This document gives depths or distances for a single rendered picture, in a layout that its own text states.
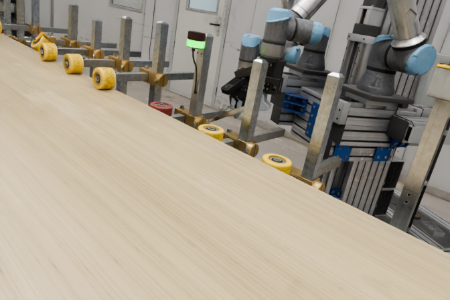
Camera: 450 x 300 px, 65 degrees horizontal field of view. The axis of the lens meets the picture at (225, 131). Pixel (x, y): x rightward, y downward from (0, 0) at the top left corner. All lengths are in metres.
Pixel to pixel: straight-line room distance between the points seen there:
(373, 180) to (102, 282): 1.71
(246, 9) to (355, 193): 2.97
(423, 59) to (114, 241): 1.21
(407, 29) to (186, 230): 1.08
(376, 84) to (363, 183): 0.64
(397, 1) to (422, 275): 0.95
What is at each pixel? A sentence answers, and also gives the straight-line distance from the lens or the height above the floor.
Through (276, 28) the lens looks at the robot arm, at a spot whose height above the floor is 1.23.
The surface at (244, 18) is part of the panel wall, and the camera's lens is 4.46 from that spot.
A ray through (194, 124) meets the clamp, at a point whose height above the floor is 0.85.
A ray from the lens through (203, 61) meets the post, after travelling 1.26.
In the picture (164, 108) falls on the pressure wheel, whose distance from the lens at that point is 1.23.
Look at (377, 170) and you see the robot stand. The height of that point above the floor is 0.60.
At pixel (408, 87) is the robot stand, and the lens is 1.95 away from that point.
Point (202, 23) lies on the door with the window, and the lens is 4.90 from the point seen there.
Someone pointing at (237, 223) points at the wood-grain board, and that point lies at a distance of 0.65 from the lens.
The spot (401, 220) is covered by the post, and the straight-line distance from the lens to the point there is 0.98.
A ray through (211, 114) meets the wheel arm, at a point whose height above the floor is 0.85.
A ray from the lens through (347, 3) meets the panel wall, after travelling 3.87.
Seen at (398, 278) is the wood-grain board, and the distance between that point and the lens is 0.67.
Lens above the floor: 1.25
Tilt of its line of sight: 18 degrees down
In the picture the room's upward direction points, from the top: 10 degrees clockwise
